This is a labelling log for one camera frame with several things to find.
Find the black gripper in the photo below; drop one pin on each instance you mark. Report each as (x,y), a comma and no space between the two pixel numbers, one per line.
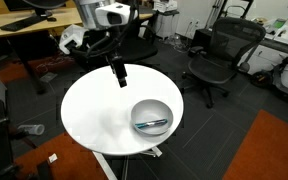
(117,66)

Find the black box on floor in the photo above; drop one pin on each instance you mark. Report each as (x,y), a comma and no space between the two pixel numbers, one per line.
(202,38)

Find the small white paper tag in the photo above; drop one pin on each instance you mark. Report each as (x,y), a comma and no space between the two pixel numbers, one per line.
(52,158)

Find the white printer on stand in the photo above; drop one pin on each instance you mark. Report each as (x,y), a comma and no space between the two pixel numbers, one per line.
(165,13)

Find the black computer mouse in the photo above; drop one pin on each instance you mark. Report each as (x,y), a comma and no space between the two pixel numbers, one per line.
(51,19)

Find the black kick scooter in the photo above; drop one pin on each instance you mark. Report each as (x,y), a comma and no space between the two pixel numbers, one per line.
(277,78)

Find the black mesh office chair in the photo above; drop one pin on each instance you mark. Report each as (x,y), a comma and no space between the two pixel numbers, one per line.
(217,63)

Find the teal marker pen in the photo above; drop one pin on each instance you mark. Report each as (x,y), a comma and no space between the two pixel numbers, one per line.
(150,123)

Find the black keyboard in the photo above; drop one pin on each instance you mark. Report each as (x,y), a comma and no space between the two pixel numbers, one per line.
(19,22)

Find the black padded office chair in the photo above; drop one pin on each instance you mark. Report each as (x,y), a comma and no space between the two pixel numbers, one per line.
(137,46)

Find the white desk with cabinets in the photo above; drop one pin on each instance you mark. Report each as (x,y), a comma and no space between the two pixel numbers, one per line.
(284,43)

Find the white metal table base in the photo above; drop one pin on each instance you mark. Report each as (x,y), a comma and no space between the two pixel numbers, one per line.
(104,166)

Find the clear plastic cup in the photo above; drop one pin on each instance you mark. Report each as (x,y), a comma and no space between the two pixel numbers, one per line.
(32,129)

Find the white bowl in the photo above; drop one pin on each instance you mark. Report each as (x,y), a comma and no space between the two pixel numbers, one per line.
(154,111)

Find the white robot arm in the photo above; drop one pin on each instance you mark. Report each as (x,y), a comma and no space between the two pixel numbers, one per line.
(90,13)

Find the light wooden desk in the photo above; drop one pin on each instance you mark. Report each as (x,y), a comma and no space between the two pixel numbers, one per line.
(67,16)

